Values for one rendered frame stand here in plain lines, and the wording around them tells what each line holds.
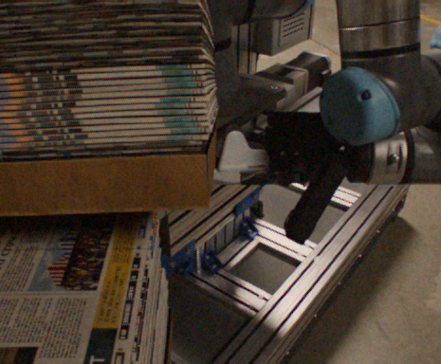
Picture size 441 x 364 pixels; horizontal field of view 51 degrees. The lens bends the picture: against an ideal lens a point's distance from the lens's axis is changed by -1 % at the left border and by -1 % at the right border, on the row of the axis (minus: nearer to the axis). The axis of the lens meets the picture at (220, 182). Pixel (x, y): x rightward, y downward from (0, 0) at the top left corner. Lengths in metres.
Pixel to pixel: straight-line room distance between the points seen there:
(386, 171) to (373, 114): 0.15
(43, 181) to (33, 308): 0.11
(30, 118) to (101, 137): 0.05
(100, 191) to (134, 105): 0.07
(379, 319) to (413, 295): 0.17
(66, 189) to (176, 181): 0.09
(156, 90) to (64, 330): 0.20
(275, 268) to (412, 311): 0.49
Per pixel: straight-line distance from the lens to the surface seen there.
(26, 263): 0.47
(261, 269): 1.33
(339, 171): 0.57
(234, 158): 0.53
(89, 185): 0.37
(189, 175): 0.36
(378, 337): 1.51
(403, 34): 0.46
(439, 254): 1.85
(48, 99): 0.38
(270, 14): 0.80
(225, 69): 0.75
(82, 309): 0.41
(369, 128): 0.45
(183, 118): 0.36
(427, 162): 0.59
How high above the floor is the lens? 1.13
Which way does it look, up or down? 33 degrees down
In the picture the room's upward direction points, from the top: straight up
